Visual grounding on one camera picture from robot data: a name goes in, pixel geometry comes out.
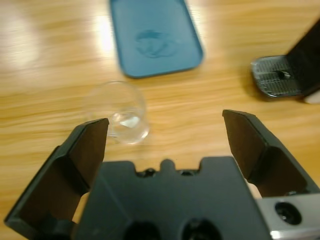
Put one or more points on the teal plastic tray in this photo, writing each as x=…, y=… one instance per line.
x=155, y=30

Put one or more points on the white capsule coffee machine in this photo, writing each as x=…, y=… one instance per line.
x=307, y=62

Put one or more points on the clear drinking glass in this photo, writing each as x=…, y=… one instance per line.
x=130, y=125

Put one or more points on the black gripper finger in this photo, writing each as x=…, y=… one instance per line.
x=270, y=165
x=57, y=180

